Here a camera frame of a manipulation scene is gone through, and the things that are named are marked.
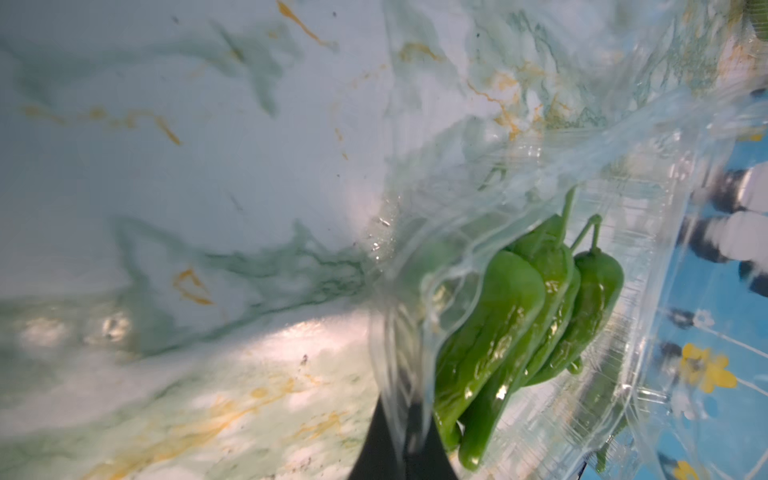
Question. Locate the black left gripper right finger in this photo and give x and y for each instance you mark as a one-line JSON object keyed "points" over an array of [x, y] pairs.
{"points": [[423, 452]]}

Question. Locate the clear clamshell with peppers front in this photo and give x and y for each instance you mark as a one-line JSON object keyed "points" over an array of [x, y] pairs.
{"points": [[595, 300]]}

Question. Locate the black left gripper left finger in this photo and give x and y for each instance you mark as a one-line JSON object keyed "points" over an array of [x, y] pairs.
{"points": [[378, 459]]}

